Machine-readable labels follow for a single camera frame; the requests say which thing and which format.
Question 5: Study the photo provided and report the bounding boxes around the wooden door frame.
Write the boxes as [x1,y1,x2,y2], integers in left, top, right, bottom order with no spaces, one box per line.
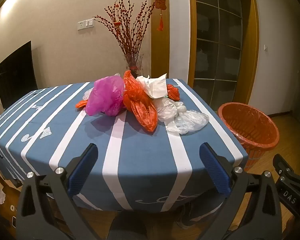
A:
[187,0,260,105]

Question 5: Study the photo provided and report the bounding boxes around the black television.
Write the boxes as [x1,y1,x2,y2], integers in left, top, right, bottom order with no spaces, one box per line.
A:
[0,40,39,110]

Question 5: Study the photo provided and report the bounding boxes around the crumpled white plastic bag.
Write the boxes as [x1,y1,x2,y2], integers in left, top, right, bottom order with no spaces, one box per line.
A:
[154,96,184,123]

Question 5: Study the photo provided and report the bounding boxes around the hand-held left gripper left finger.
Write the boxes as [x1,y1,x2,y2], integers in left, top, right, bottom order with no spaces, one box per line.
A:
[16,143,99,240]

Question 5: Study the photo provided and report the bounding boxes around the blue white-striped tablecloth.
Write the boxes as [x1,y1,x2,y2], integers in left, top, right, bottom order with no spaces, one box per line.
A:
[0,79,249,212]

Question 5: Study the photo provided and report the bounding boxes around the small white plastic bag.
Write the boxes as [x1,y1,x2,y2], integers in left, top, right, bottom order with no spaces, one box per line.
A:
[82,88,94,101]

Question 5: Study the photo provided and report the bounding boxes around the knotted red plastic bag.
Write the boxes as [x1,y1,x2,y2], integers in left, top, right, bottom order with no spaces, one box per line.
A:
[166,84,180,102]

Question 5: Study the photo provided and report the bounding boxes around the wooden wall trim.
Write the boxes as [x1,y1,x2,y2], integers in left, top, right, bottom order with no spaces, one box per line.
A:
[150,0,170,79]

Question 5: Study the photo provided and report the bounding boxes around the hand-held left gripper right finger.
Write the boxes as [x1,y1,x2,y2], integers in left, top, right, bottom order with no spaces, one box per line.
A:
[199,142,283,240]

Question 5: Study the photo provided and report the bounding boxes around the orange wastebasket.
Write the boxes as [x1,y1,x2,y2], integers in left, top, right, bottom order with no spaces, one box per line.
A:
[217,102,280,173]

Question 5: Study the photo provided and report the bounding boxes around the glass panel door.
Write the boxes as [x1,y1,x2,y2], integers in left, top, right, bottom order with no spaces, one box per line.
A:
[193,0,253,105]

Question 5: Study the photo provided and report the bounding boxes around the red berry branches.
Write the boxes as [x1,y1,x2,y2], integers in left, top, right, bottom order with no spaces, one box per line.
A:
[93,0,155,63]

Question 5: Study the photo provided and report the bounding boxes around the crumpled white tissue paper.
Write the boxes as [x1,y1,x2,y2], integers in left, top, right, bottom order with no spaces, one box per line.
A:
[136,73,168,99]

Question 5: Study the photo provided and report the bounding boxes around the large orange-red plastic bag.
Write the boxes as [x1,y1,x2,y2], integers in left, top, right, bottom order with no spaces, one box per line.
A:
[122,70,158,133]

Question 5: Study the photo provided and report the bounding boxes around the red hanging tassel ornament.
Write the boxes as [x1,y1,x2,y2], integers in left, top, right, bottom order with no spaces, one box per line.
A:
[154,0,167,32]

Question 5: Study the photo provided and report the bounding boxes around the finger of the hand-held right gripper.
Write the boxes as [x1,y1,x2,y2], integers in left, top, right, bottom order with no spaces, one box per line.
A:
[272,153,296,180]

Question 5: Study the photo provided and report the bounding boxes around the clear plastic bag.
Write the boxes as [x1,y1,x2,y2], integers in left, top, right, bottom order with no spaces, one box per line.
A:
[166,109,210,136]

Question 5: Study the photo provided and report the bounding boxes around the magenta plastic bag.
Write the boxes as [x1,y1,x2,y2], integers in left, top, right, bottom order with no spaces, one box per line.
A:
[86,75,127,117]

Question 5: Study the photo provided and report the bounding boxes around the glass vase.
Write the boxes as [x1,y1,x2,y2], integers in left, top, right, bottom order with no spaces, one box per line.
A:
[124,53,144,77]

